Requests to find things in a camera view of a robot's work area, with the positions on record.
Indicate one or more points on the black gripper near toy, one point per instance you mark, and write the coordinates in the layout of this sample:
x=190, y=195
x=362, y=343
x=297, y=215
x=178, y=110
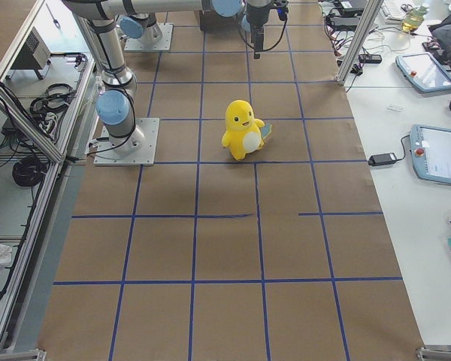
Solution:
x=256, y=16

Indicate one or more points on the silver robot arm near drawer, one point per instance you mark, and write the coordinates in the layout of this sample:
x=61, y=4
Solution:
x=144, y=34

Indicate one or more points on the silver robot arm near toy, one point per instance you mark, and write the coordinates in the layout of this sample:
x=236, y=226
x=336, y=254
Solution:
x=131, y=140

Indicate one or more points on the yellow plush dinosaur toy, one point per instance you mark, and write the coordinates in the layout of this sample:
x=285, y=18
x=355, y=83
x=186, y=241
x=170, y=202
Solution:
x=243, y=132

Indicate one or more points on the yellow liquid bottle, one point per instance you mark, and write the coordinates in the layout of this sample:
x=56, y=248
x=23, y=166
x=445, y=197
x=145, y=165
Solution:
x=414, y=18

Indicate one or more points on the teach pendant far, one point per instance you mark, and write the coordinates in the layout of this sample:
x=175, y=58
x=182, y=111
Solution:
x=424, y=72

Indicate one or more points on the teach pendant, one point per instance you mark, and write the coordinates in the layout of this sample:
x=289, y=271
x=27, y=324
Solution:
x=431, y=153
x=424, y=72

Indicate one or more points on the black power adapter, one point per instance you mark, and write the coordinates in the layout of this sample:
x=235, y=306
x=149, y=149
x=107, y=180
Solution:
x=382, y=159

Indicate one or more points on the teach pendant near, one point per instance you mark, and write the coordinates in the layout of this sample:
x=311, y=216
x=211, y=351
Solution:
x=431, y=153

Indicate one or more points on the grey electronics box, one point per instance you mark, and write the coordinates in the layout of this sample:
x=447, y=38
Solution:
x=34, y=55

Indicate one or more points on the aluminium frame post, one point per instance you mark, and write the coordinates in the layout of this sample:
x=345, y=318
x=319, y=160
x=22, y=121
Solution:
x=363, y=28

